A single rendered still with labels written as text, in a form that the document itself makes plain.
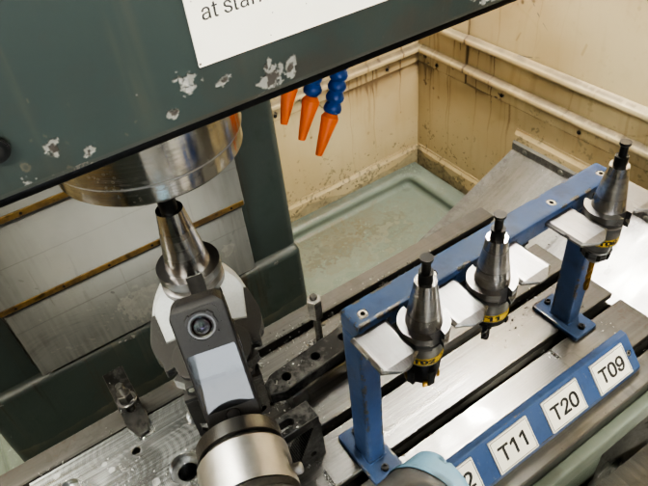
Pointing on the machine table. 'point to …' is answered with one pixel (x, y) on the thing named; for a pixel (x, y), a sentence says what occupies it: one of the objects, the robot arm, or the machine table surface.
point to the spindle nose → (161, 168)
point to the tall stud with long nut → (315, 314)
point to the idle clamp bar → (301, 374)
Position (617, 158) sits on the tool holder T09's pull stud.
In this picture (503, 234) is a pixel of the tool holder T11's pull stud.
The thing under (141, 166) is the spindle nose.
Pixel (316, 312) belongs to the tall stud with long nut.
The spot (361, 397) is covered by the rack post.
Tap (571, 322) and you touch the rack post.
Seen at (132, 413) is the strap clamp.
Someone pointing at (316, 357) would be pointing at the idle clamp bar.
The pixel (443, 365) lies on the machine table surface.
